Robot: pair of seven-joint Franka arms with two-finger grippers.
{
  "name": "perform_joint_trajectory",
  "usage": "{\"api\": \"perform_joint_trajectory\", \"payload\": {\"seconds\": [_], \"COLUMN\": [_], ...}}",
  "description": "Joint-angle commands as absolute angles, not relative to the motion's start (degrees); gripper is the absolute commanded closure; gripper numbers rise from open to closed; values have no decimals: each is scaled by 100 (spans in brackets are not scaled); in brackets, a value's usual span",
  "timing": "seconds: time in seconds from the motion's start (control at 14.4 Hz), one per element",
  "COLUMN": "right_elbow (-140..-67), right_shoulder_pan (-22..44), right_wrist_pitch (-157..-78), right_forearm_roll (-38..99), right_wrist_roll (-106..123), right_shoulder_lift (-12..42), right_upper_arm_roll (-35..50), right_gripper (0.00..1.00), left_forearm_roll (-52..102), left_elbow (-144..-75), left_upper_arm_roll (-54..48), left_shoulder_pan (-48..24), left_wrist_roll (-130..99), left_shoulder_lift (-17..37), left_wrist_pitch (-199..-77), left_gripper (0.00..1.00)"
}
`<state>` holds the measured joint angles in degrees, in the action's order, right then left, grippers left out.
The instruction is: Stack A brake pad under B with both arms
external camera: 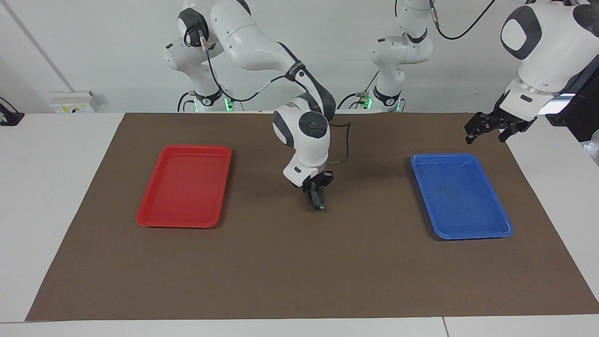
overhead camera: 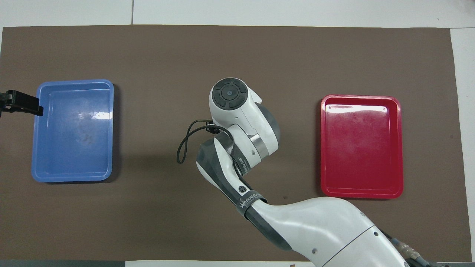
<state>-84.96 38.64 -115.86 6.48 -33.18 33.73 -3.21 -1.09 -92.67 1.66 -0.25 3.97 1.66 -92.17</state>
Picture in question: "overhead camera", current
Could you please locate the blue plastic tray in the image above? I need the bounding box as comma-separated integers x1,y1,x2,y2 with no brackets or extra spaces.
31,79,114,183

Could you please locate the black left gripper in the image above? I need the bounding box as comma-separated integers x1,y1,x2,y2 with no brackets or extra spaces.
0,90,44,118

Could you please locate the brown table mat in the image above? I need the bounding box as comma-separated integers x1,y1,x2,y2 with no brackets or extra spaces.
0,25,472,262

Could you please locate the red plastic tray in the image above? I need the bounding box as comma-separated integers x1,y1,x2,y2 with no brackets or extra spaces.
320,95,404,199

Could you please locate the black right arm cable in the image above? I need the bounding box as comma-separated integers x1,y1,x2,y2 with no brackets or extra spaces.
177,119,440,267

